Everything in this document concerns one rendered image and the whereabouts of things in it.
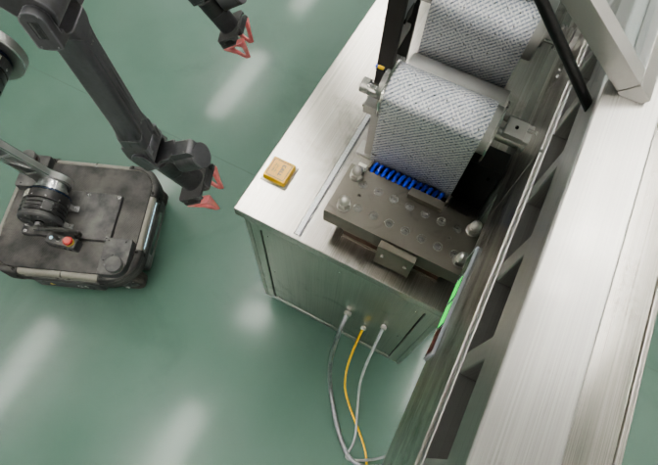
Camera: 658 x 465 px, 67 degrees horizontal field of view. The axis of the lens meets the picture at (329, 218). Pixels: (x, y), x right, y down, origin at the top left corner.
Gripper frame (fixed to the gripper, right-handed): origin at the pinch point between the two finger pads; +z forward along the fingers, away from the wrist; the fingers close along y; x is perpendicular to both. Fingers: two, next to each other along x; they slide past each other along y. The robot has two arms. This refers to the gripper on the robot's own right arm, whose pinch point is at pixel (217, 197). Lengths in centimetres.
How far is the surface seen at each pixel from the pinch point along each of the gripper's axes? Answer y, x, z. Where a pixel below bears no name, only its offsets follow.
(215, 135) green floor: 87, 82, 74
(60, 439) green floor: -60, 112, 57
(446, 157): 10, -54, 16
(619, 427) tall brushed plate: -49, -81, 1
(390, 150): 15.0, -39.7, 15.9
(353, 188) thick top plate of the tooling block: 7.1, -28.9, 18.3
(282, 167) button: 17.5, -5.7, 17.4
